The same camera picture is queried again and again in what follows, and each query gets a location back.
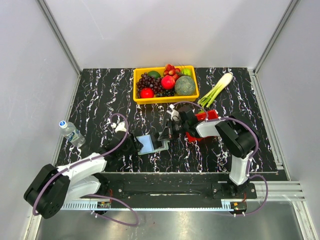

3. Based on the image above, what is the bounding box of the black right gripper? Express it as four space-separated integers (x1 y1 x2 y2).
158 118 189 142

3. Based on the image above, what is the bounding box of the red plastic card tray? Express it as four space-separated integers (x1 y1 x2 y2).
186 109 218 143

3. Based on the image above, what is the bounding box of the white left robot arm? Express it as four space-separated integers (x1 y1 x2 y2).
23 122 144 219

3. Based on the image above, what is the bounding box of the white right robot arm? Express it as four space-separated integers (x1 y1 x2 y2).
151 104 259 198

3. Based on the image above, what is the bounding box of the red round fruit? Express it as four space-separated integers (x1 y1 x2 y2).
139 87 155 99

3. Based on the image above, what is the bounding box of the yellow plastic fruit bin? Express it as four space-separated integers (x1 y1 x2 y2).
132 65 200 105

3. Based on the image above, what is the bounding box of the red pomegranate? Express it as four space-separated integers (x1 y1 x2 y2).
161 75 176 90

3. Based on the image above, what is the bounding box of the green spring onion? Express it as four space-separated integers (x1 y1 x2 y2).
197 73 233 108

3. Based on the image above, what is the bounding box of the green netted melon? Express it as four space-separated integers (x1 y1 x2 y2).
174 76 196 96

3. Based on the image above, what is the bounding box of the dark purple grape bunch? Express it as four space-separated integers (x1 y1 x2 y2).
135 73 165 98

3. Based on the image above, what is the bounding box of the green avocado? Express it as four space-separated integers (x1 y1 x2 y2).
147 70 161 79

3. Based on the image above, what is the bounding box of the green apple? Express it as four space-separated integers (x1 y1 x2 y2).
181 68 192 77

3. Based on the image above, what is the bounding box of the clear plastic water bottle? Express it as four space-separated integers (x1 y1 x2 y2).
59 120 86 148

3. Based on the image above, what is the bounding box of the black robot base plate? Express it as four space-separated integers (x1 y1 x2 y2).
49 171 258 208

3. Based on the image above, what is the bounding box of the aluminium frame rail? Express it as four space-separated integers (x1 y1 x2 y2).
59 201 248 213

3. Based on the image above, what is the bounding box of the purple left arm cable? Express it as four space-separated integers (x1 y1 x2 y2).
32 113 140 227

